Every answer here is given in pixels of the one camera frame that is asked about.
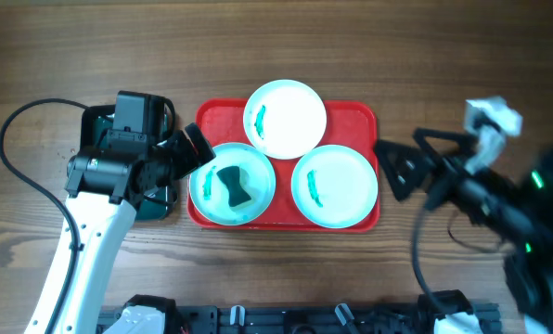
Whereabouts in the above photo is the red plastic tray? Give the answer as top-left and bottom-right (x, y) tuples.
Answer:
(196, 98), (378, 232)

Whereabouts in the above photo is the black water tray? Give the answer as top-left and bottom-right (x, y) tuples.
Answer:
(80, 105), (178, 222)

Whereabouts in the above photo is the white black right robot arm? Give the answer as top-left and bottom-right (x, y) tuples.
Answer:
(374, 128), (553, 333)

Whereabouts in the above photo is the green scouring sponge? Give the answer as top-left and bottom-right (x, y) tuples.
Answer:
(217, 166), (251, 208)

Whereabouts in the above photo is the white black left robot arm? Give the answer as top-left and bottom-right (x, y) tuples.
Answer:
(26, 123), (214, 333)

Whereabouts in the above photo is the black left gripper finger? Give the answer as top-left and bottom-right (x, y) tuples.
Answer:
(185, 122), (215, 165)
(167, 131), (198, 180)

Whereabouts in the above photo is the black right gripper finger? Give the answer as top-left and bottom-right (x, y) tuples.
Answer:
(413, 128), (477, 160)
(374, 140), (432, 201)

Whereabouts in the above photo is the light blue plate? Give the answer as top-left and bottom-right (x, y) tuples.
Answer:
(290, 145), (379, 229)
(188, 142), (276, 226)

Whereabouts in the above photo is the white round plate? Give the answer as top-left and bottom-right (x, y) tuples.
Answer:
(242, 79), (328, 160)

